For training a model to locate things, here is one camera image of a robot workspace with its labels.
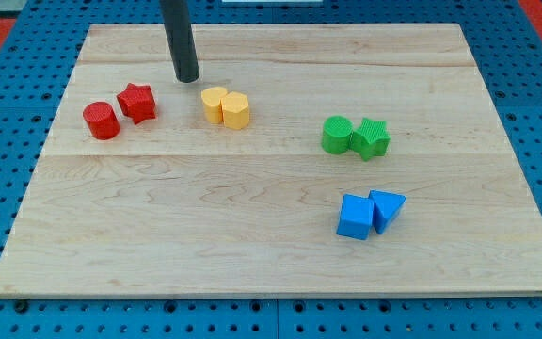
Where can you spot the light wooden board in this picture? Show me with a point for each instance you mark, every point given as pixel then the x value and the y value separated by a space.
pixel 180 208

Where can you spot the yellow hexagon block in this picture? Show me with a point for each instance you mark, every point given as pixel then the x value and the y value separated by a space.
pixel 235 109

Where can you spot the green star block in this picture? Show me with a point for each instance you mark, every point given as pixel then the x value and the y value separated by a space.
pixel 370 139

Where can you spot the blue cube block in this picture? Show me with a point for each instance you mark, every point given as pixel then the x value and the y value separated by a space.
pixel 356 217

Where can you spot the green cylinder block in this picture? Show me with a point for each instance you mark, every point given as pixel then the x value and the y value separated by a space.
pixel 337 132

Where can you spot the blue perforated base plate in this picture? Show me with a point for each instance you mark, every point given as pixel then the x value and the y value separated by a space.
pixel 36 62

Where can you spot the blue triangle block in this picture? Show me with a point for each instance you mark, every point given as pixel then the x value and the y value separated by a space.
pixel 387 206

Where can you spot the red star block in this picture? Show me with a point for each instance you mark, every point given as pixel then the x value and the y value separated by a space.
pixel 137 103

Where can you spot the red cylinder block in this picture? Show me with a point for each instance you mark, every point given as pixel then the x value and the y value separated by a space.
pixel 101 120

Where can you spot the yellow heart block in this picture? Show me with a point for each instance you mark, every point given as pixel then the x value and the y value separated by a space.
pixel 211 102

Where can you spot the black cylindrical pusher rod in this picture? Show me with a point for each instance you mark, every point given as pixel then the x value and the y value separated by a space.
pixel 177 24

